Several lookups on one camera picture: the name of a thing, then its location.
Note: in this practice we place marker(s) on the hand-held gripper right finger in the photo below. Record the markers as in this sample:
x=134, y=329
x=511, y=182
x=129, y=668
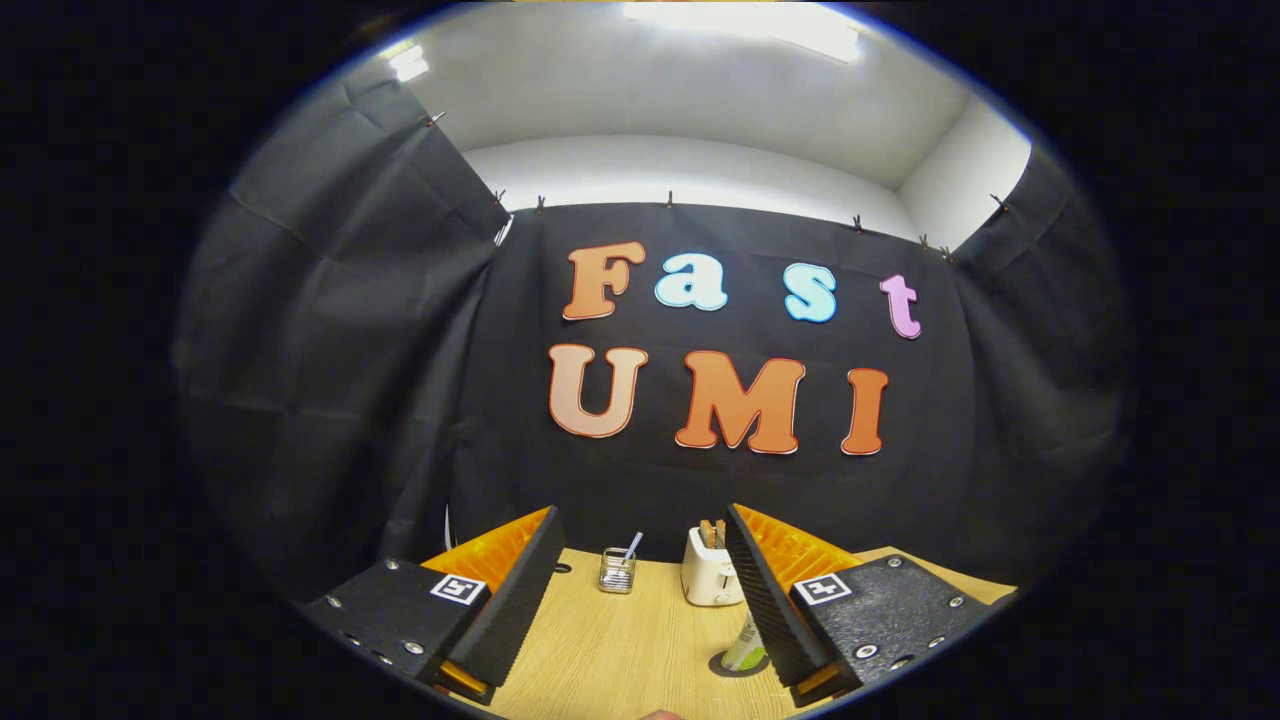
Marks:
x=765, y=590

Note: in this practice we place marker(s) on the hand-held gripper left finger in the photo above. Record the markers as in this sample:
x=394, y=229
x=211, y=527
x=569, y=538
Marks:
x=520, y=590

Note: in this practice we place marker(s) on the white green juice bottle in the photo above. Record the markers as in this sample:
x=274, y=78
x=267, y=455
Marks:
x=745, y=652

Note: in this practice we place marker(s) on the dark brown round coaster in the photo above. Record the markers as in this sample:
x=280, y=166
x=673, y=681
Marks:
x=718, y=664

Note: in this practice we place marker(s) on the white toaster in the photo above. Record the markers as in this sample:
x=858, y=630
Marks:
x=708, y=580

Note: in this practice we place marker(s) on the wooden table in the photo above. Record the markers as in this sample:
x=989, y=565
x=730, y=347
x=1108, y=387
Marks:
x=600, y=650

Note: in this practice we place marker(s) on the thin metal spoon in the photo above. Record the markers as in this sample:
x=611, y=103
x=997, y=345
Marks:
x=633, y=546

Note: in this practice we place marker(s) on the small ceiling light panel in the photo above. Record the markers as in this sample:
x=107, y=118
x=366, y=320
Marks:
x=410, y=62

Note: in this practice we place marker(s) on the large ceiling light panel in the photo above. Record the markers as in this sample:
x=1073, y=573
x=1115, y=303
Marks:
x=750, y=25

